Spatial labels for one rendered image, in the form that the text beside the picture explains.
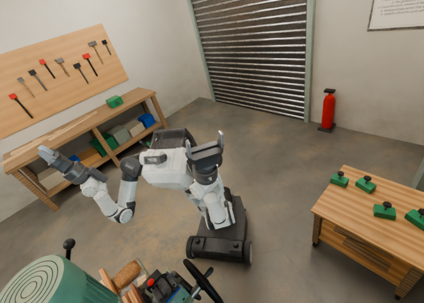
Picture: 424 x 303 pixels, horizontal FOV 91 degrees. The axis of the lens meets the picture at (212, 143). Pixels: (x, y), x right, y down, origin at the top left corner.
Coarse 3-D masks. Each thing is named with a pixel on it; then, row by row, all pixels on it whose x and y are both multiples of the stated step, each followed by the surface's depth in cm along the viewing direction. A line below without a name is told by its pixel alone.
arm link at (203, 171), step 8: (208, 144) 70; (216, 144) 70; (192, 152) 67; (200, 152) 68; (208, 152) 67; (216, 152) 67; (192, 160) 65; (200, 160) 66; (208, 160) 68; (216, 160) 70; (200, 168) 69; (208, 168) 70; (216, 168) 73; (200, 176) 72; (208, 176) 71
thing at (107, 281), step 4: (100, 272) 110; (104, 272) 110; (104, 276) 108; (108, 276) 110; (104, 280) 106; (108, 280) 106; (108, 284) 104; (112, 284) 108; (112, 288) 103; (116, 292) 104
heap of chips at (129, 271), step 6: (132, 264) 111; (138, 264) 112; (126, 270) 108; (132, 270) 108; (138, 270) 110; (120, 276) 106; (126, 276) 106; (132, 276) 107; (114, 282) 108; (120, 282) 105; (126, 282) 106; (120, 288) 105
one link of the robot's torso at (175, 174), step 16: (176, 128) 114; (144, 144) 114; (160, 144) 112; (176, 144) 109; (192, 144) 121; (176, 160) 105; (144, 176) 108; (160, 176) 105; (176, 176) 102; (192, 176) 109
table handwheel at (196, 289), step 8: (184, 264) 112; (192, 264) 101; (192, 272) 99; (200, 272) 98; (200, 280) 96; (208, 280) 106; (192, 288) 104; (200, 288) 104; (208, 288) 94; (192, 296) 102; (216, 296) 94
